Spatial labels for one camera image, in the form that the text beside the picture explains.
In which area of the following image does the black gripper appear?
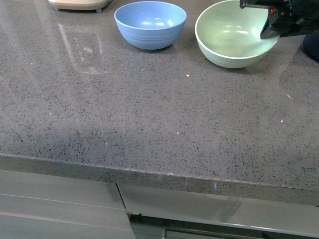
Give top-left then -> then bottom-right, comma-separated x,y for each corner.
239,0 -> 319,39

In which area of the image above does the green bowl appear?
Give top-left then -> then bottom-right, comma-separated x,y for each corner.
194,0 -> 279,69

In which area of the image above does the blue bowl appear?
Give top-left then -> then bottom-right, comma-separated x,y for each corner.
114,1 -> 187,50

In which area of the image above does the dark blue saucepan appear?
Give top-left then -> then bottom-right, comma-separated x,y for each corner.
303,32 -> 319,62

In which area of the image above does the grey cabinet drawer front right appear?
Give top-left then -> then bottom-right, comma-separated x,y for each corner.
118,184 -> 319,239

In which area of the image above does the grey cabinet drawer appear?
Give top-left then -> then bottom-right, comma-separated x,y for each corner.
118,184 -> 319,239
0,170 -> 134,239

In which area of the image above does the cream toaster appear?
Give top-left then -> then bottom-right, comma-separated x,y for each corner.
48,0 -> 111,12

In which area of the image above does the grey cabinet drawer front left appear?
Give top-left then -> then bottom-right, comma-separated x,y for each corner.
0,170 -> 134,239

